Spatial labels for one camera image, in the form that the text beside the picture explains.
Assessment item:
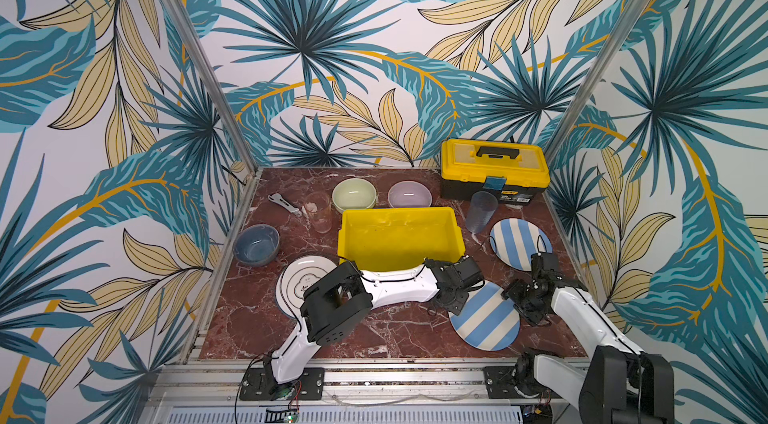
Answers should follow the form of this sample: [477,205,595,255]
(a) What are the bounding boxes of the blue striped plate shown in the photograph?
[450,282,521,352]
[489,218,553,272]

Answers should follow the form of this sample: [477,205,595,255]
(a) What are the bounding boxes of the yellow plastic bin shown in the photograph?
[337,207,466,272]

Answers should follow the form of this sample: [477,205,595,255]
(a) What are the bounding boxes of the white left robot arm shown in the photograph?
[263,256,484,394]

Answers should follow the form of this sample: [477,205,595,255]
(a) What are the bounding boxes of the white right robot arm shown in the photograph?
[502,251,675,423]

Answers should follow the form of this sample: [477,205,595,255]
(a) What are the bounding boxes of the blue textured plastic cup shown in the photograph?
[465,190,498,234]

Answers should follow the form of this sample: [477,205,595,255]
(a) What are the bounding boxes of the lilac bowl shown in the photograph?
[387,180,432,208]

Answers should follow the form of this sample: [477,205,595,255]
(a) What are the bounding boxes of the yellow black plastic toolbox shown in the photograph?
[440,139,551,206]

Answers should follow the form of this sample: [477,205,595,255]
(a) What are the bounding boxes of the pale green bowl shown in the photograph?
[332,177,378,213]

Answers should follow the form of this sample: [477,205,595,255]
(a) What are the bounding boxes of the clear drinking glass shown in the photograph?
[302,191,333,234]

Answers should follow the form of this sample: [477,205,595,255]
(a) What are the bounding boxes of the white plate green rings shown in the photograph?
[275,254,340,320]

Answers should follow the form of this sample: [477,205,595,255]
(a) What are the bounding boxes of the metal wrench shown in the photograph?
[268,193,302,216]

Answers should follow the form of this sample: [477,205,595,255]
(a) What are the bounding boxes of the dark blue bowl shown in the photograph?
[233,224,280,267]

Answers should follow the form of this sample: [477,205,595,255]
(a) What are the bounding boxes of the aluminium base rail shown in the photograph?
[139,358,580,423]

